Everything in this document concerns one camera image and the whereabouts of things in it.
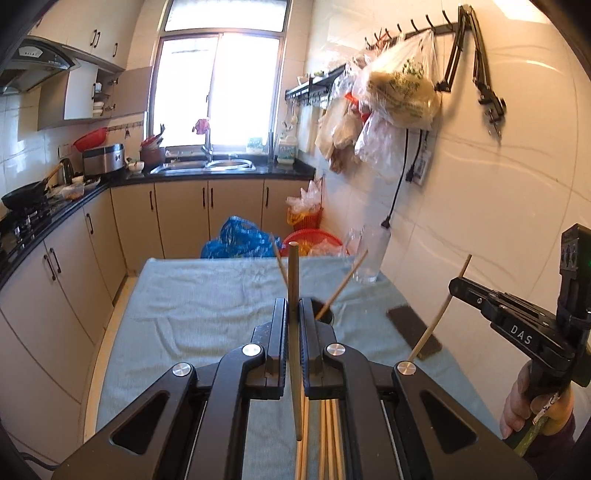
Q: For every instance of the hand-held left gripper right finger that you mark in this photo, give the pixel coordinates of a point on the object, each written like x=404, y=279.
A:
x=307, y=341

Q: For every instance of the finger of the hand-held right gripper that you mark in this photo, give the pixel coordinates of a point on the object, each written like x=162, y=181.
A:
x=475, y=297

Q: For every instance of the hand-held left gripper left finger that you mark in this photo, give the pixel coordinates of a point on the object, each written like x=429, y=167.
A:
x=279, y=341

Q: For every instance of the black chopstick holder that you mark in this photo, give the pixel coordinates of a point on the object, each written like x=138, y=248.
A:
x=327, y=318

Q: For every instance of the single wooden chopstick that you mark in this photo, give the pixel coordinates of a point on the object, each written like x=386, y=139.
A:
x=341, y=285
x=438, y=314
x=279, y=267
x=293, y=277

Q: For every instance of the bundle of wooden chopsticks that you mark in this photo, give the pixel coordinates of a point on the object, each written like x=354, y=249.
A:
x=330, y=438

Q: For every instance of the person's right hand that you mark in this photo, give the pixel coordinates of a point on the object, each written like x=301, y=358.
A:
x=515, y=406

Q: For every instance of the dark smartphone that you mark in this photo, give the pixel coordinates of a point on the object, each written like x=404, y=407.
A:
x=411, y=330

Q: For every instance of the grey table cloth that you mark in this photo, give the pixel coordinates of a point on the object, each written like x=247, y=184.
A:
x=184, y=314

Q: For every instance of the red plastic basket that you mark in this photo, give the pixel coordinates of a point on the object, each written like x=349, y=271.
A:
x=314, y=240

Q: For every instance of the clear plastic bottle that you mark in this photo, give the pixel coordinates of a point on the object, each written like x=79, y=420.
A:
x=371, y=258

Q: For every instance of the blue plastic bag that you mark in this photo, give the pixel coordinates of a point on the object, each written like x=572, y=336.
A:
x=240, y=240

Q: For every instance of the orange plastic basket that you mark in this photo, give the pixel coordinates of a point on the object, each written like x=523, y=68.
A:
x=309, y=222

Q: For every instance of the clear crumpled plastic bags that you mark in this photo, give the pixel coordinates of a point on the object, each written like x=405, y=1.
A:
x=304, y=198

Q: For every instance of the cream base cabinets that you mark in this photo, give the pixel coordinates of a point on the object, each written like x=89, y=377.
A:
x=184, y=217

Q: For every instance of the black kitchen countertop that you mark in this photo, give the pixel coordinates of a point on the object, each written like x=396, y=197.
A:
x=277, y=171

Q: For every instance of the steel sink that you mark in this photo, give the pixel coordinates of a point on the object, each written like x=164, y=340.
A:
x=221, y=164

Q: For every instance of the white detergent jug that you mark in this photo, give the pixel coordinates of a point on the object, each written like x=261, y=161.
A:
x=286, y=150

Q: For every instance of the green sponge box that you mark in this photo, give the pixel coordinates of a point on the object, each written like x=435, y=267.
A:
x=254, y=146

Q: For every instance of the cluster of hanging plastic bags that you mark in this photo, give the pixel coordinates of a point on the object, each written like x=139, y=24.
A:
x=351, y=134

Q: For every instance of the steel faucet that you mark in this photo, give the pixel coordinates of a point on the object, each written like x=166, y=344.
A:
x=207, y=147

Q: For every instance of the white cutting board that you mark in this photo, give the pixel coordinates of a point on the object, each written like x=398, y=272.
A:
x=307, y=129

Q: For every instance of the hanging ladle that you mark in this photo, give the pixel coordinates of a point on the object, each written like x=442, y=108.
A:
x=290, y=121

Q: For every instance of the white green-print plastic bag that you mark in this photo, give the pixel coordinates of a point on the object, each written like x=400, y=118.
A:
x=401, y=87

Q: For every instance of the brown utensil pot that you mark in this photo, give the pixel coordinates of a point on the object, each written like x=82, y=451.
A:
x=152, y=154

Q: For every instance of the small white bowl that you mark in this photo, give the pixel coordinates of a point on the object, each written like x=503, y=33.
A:
x=135, y=165

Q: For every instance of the pink cloth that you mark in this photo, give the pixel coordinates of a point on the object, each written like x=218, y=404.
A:
x=202, y=125

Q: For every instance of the steel rice cooker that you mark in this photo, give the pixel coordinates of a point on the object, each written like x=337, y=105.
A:
x=104, y=159

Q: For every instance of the kitchen window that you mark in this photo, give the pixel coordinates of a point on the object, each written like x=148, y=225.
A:
x=231, y=92

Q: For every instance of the dishes with food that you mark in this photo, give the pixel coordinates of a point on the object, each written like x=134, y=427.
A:
x=71, y=190

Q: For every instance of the black hook rack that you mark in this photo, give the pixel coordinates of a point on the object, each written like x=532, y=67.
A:
x=415, y=32

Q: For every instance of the red colander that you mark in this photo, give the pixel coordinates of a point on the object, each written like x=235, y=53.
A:
x=90, y=138

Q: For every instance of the gas stove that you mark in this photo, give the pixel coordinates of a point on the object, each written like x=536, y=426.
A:
x=23, y=228

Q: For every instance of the black frying pan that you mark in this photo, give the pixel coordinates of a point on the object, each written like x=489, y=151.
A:
x=23, y=196

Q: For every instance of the range hood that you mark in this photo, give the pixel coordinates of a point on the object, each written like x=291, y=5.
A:
x=32, y=60

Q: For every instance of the wall power socket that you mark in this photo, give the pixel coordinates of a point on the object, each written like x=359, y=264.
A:
x=420, y=168

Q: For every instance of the black wall shelf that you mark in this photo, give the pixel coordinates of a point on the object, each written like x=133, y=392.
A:
x=314, y=87

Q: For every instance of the cream wall cabinet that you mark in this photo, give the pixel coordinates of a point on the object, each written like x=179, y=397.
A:
x=69, y=23

